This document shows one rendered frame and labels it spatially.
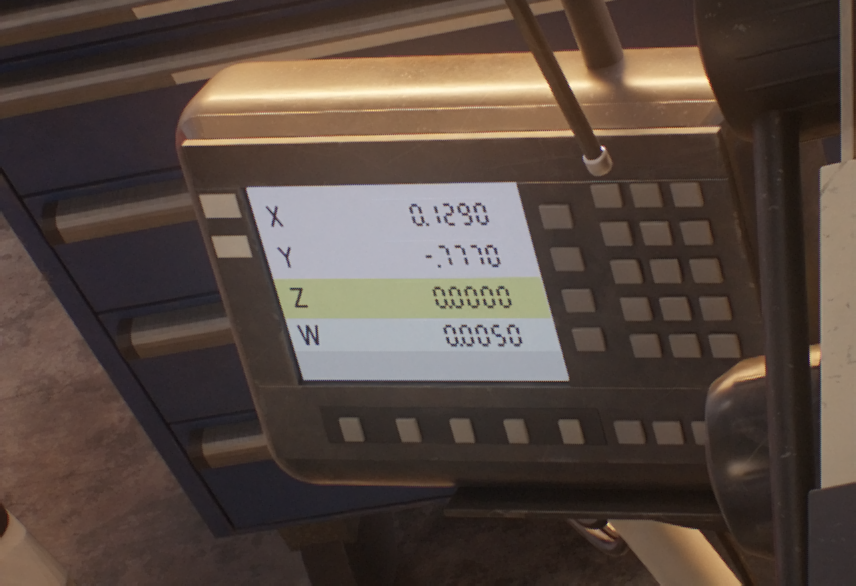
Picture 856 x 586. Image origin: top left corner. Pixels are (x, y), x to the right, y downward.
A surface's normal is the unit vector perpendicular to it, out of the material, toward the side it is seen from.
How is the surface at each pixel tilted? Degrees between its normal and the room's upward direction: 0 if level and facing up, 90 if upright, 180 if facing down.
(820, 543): 0
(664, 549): 54
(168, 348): 90
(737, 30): 41
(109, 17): 90
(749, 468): 45
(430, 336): 70
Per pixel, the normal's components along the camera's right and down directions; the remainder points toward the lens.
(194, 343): -0.11, 0.75
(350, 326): -0.40, 0.51
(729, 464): -0.68, 0.04
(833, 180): -0.37, -0.64
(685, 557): 0.14, -0.06
